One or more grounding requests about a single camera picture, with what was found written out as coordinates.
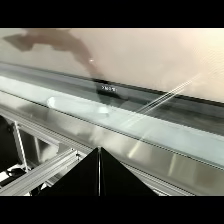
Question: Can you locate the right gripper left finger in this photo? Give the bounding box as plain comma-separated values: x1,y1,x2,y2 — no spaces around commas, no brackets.
39,146,100,197

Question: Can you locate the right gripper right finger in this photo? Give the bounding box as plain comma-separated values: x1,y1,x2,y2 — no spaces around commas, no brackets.
100,146,158,197

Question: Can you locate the silver frame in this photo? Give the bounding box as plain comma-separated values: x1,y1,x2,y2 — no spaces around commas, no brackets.
0,89,224,197

